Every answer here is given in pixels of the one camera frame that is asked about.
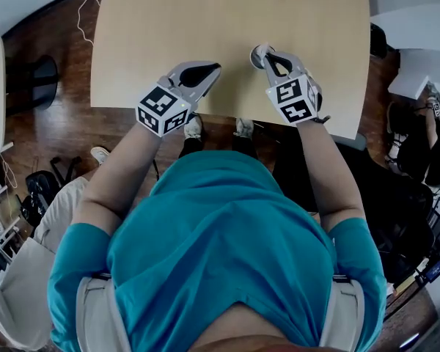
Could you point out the black round table base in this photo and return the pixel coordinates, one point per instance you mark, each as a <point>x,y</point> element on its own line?
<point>40,83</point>

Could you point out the white shelf rack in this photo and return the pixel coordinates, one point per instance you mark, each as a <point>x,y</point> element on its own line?
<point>0,222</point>

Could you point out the black bin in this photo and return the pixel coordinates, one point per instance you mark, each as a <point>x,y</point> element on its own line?
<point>379,40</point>

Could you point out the person's left shoe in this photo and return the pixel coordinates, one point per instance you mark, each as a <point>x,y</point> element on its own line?
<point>193,127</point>

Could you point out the person's neck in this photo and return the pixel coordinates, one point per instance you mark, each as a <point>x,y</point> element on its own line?
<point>242,328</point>

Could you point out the person's right leg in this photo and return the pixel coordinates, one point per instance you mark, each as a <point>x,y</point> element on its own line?
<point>245,148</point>

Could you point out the white desk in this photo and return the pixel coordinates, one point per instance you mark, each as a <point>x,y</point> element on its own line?
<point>418,28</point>

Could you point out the person's left forearm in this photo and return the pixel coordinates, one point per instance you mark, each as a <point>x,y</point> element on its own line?
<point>113,182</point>

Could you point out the person's right forearm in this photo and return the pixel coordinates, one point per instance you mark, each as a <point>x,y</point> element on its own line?
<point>328,171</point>

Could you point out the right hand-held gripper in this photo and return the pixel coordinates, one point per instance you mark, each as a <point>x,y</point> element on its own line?
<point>295,99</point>

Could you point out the person's left leg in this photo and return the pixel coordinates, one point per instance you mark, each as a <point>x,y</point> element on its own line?
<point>191,147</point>

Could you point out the person's teal shirt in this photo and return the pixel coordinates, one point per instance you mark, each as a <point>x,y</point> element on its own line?
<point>223,240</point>

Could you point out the device with blue screen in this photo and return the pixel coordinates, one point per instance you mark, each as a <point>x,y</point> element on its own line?
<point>435,270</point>

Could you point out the white cup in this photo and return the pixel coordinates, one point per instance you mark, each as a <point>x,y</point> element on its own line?
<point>256,59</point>

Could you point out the person's shoe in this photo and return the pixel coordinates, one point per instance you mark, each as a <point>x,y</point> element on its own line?
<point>193,127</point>
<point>244,128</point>

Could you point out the person's leg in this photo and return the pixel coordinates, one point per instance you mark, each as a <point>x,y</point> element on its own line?
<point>245,148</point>
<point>191,147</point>

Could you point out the person's right shoe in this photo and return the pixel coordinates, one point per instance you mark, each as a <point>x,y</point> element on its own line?
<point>244,128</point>

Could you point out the black office chair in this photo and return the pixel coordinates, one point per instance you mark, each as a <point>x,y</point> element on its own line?
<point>388,218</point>

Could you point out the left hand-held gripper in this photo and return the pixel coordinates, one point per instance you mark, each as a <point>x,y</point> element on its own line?
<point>161,108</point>

